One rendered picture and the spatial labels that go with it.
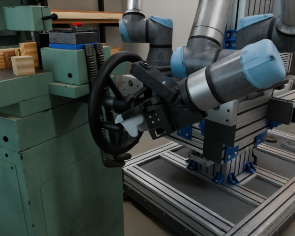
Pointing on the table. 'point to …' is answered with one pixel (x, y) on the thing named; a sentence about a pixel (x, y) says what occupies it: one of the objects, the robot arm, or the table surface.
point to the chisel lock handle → (50, 17)
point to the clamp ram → (43, 41)
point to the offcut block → (23, 65)
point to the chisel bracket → (27, 18)
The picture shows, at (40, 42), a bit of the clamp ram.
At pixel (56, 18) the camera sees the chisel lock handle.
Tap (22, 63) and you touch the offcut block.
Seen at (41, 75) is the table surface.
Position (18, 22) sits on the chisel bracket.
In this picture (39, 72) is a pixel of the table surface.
